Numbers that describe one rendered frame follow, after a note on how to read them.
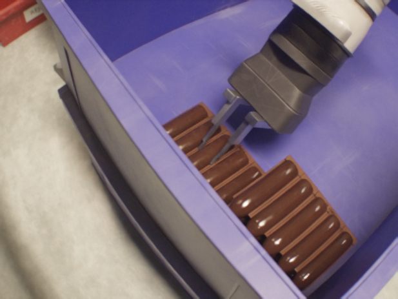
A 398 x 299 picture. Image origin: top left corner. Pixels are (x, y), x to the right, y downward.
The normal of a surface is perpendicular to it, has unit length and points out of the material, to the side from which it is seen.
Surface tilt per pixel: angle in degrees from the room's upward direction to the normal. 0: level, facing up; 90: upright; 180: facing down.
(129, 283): 0
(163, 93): 0
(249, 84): 45
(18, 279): 0
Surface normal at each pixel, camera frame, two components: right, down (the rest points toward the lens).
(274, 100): -0.54, 0.03
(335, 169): 0.04, -0.48
